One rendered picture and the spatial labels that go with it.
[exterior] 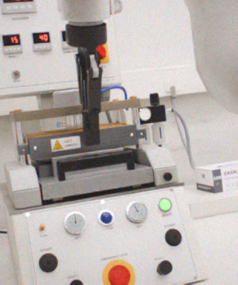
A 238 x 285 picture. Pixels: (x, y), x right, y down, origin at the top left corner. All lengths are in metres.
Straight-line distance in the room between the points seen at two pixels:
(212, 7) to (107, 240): 0.66
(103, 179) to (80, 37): 0.27
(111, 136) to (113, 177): 0.12
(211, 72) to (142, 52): 1.39
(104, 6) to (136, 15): 0.88
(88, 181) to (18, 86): 0.39
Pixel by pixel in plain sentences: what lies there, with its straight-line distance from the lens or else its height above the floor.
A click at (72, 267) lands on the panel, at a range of 0.96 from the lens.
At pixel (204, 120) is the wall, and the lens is 1.83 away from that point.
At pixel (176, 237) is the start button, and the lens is 1.00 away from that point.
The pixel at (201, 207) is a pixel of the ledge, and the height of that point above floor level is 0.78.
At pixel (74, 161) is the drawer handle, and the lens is 0.99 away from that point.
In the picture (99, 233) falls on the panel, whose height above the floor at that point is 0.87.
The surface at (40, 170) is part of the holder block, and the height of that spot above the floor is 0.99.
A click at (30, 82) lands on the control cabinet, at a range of 1.30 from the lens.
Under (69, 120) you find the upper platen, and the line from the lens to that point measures 1.16.
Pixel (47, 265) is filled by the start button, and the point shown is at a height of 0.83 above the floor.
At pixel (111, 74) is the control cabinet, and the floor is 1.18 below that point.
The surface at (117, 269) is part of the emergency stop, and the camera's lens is 0.97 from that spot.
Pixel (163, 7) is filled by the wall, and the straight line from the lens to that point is 1.83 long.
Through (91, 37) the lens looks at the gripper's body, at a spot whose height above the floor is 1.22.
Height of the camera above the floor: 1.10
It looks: 3 degrees down
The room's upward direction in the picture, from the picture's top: 7 degrees counter-clockwise
